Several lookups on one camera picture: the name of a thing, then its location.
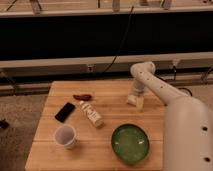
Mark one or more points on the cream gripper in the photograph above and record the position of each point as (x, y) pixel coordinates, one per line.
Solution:
(139, 102)

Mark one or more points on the white sponge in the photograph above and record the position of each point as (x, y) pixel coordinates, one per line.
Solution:
(131, 99)

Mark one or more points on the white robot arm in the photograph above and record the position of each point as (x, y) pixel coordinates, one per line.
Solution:
(188, 122)

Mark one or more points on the green bowl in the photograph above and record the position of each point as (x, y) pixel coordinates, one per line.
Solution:
(130, 143)

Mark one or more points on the white bottle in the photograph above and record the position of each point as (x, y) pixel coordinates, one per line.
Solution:
(95, 118)

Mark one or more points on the red chili pepper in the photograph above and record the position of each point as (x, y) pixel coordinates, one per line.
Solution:
(84, 97)

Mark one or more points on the black rectangular block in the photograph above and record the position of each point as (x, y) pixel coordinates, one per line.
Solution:
(64, 112)

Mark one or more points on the black object on floor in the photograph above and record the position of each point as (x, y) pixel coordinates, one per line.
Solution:
(4, 124)

